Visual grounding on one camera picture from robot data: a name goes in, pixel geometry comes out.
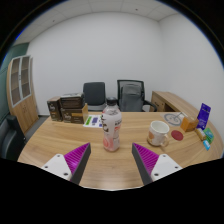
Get flat round red coaster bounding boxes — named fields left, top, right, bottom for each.
left=170, top=129, right=185, bottom=142

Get small upright brown box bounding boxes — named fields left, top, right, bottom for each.
left=46, top=96, right=63, bottom=122

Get orange-brown cardboard box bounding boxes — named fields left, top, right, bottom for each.
left=180, top=115, right=200, bottom=133

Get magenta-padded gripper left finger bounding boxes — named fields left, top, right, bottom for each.
left=41, top=142, right=92, bottom=186

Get wooden glass-door cabinet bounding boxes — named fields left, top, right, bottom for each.
left=5, top=54, right=40, bottom=134

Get white patterned ceramic mug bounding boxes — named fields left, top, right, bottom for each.
left=147, top=120, right=171, bottom=148

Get green blue packet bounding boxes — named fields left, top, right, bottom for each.
left=203, top=127, right=215, bottom=144

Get wooden side desk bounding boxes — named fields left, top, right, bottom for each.
left=149, top=90, right=201, bottom=116

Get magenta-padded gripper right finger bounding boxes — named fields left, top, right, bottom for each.
left=131, top=142, right=184, bottom=186

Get grey backpack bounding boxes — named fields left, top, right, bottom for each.
left=119, top=83, right=144, bottom=113

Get black leather armchair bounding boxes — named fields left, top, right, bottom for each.
left=0, top=114, right=27, bottom=161

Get grey office chair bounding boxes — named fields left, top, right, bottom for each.
left=82, top=81, right=108, bottom=112

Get brown box with tan flap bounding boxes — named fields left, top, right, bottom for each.
left=60, top=103, right=89, bottom=125

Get clear bottle with black cap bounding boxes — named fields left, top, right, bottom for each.
left=100, top=96, right=123, bottom=153

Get dark brown flat box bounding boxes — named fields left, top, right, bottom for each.
left=59, top=92, right=85, bottom=110

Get small teal packet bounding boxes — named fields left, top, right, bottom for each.
left=202, top=139, right=212, bottom=151

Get white green purple leaflet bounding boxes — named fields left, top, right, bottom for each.
left=82, top=114, right=104, bottom=129

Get purple hanging package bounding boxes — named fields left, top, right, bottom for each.
left=196, top=102, right=212, bottom=130

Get tan labelled packet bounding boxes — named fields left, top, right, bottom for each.
left=195, top=127, right=208, bottom=141

